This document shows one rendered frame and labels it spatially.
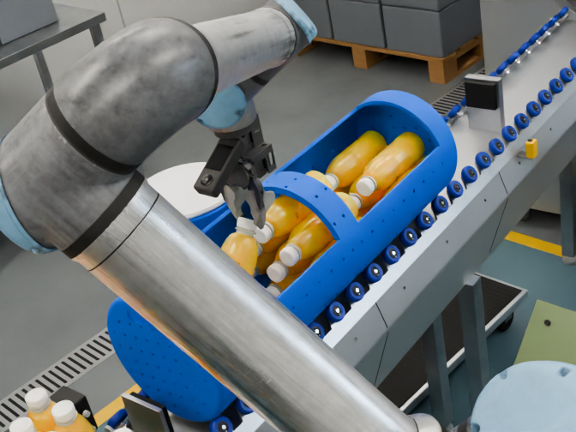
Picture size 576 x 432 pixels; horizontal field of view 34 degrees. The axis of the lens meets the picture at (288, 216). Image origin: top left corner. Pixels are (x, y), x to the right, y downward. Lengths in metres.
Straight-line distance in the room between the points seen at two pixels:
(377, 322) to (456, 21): 3.29
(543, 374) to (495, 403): 0.06
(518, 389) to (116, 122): 0.52
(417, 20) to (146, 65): 4.28
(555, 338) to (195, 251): 0.58
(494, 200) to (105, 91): 1.68
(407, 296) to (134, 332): 0.69
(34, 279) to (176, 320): 3.32
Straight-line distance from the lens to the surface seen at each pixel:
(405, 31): 5.23
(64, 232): 0.96
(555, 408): 1.05
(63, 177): 0.93
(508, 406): 1.07
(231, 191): 1.73
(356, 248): 1.91
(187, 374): 1.71
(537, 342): 1.36
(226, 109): 1.47
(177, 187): 2.41
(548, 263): 3.70
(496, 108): 2.60
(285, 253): 1.87
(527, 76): 2.95
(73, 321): 3.92
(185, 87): 0.94
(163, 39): 0.94
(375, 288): 2.08
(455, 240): 2.31
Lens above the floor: 2.16
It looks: 31 degrees down
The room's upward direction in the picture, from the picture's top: 12 degrees counter-clockwise
